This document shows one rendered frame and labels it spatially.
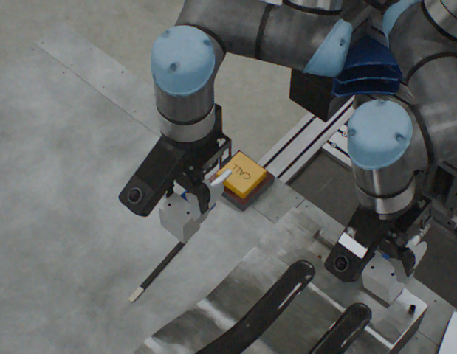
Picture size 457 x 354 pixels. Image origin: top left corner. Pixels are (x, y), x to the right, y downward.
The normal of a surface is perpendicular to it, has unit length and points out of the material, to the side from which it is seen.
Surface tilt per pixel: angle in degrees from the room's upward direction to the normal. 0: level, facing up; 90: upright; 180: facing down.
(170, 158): 29
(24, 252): 0
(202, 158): 0
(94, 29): 0
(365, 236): 41
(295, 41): 53
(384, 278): 11
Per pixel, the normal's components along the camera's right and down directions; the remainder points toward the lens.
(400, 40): -0.86, -0.05
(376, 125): -0.19, -0.51
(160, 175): -0.35, -0.18
